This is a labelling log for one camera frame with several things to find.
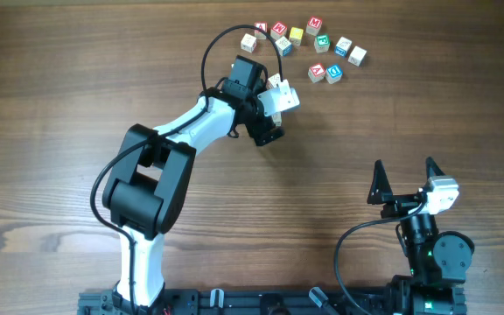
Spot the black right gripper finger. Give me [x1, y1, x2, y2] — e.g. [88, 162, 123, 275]
[367, 160, 394, 205]
[425, 157, 445, 179]

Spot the red sided plain block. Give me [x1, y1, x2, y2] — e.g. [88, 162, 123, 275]
[266, 73, 281, 89]

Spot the blue D block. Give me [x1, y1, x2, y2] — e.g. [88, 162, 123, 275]
[325, 64, 343, 84]

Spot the yellow sided plain block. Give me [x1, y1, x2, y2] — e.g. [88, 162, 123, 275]
[271, 112, 283, 127]

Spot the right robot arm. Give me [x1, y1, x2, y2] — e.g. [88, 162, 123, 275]
[367, 157, 475, 314]

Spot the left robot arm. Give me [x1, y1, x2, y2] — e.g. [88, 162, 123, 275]
[102, 56, 300, 314]

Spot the plain block upper left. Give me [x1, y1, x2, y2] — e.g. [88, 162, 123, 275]
[241, 33, 257, 53]

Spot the red A block top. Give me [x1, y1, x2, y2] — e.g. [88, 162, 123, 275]
[254, 22, 267, 40]

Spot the blue sided picture block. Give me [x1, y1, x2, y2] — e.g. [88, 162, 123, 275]
[275, 37, 293, 56]

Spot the red W block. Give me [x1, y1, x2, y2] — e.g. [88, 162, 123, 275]
[270, 21, 288, 40]

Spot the green letter block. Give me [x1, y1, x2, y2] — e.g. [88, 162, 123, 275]
[314, 34, 331, 53]

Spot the red M block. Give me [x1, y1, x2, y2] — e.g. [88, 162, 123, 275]
[306, 16, 323, 36]

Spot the blue picture block right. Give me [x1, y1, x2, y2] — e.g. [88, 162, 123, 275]
[334, 37, 353, 58]

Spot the plain block far right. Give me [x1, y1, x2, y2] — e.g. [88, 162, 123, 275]
[348, 46, 367, 67]

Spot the black right camera cable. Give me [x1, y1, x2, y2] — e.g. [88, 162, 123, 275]
[332, 200, 428, 315]

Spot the black camera cable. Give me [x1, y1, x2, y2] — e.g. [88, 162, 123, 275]
[332, 200, 428, 315]
[89, 24, 284, 315]

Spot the black left camera cable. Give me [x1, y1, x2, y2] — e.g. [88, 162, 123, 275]
[89, 24, 284, 315]

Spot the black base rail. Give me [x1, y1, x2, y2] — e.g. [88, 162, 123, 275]
[77, 286, 467, 315]

